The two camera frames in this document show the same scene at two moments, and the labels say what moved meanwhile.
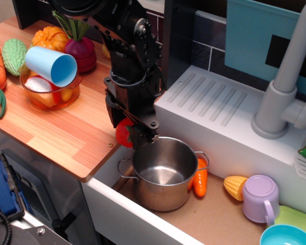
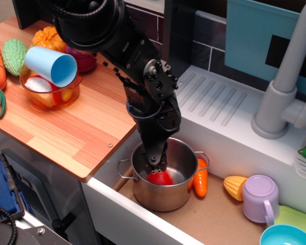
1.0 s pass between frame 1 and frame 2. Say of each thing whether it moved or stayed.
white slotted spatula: stayed
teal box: stayed
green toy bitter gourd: stayed
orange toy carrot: stayed
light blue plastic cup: stayed
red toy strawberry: moved
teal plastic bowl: stayed
